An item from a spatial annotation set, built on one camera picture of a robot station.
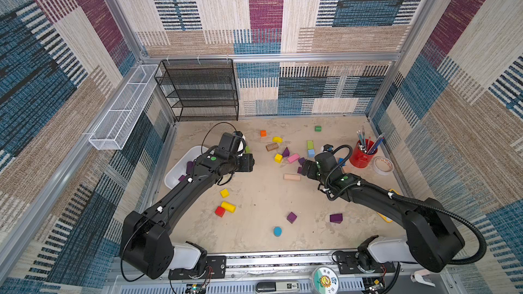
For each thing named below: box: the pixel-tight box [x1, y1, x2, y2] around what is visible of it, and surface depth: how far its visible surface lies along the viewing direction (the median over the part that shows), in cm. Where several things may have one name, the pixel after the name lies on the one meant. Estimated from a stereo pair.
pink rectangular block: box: [287, 153, 301, 164], surface depth 104 cm
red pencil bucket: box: [348, 138, 378, 169], surface depth 97 cm
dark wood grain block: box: [265, 142, 279, 152], surface depth 109 cm
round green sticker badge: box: [312, 266, 340, 294], surface depth 65 cm
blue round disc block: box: [273, 226, 283, 238], surface depth 83 cm
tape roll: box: [372, 155, 395, 177], surface depth 101 cm
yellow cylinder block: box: [220, 200, 237, 214], surface depth 88 cm
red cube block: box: [215, 206, 226, 218], surface depth 87 cm
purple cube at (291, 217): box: [286, 211, 298, 224], surface depth 85 cm
